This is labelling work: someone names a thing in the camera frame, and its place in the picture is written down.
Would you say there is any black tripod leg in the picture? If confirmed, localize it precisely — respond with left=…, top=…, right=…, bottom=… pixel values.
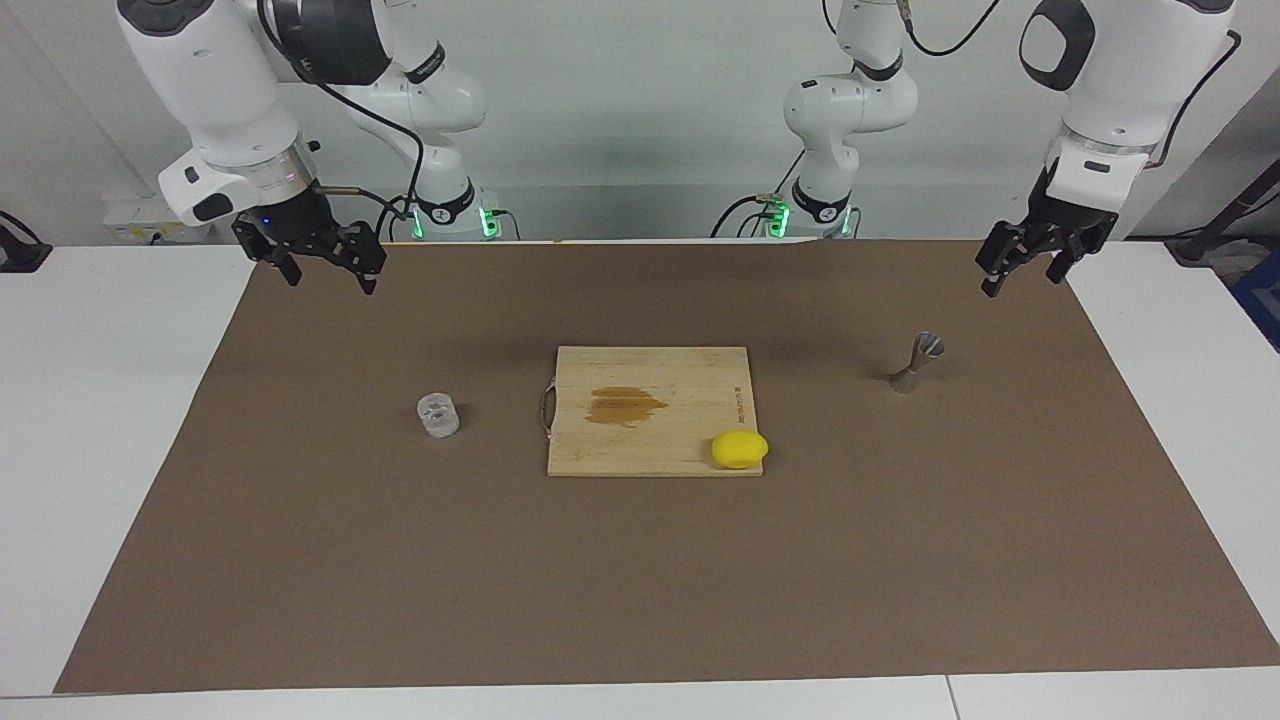
left=1165, top=150, right=1280, bottom=266

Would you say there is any white wall power strip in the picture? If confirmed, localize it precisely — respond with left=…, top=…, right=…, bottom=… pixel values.
left=103, top=195, right=216, bottom=244

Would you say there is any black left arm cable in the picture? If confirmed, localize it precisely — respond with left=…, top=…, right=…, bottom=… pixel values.
left=822, top=0, right=1243, bottom=171

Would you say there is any bamboo cutting board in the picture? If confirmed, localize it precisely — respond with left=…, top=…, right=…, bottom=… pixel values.
left=540, top=345, right=766, bottom=479

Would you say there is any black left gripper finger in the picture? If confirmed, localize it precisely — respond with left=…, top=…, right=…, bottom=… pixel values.
left=978, top=222, right=1036, bottom=299
left=1046, top=235, right=1093, bottom=284

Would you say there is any metal jigger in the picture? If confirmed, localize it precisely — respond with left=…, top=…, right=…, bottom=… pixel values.
left=888, top=332, right=946, bottom=395

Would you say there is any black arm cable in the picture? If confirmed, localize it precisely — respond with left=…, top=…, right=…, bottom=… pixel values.
left=822, top=0, right=1243, bottom=171
left=255, top=0, right=426, bottom=226

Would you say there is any black base cable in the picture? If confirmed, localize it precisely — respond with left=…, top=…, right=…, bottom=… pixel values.
left=712, top=145, right=806, bottom=239

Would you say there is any clear glass cup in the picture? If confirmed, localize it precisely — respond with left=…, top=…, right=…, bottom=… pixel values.
left=416, top=393, right=461, bottom=439

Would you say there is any blue box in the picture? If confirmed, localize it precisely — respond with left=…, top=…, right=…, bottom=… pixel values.
left=1230, top=250, right=1280, bottom=351

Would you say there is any yellow lemon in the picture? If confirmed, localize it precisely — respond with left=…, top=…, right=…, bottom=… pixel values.
left=711, top=429, right=770, bottom=470

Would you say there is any brown table mat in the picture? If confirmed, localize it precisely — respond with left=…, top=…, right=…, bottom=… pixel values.
left=52, top=238, right=1280, bottom=696

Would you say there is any black clamp stand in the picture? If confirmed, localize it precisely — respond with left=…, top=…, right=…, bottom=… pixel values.
left=0, top=210, right=53, bottom=273

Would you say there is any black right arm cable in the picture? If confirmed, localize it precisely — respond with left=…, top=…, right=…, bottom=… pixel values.
left=255, top=0, right=426, bottom=226

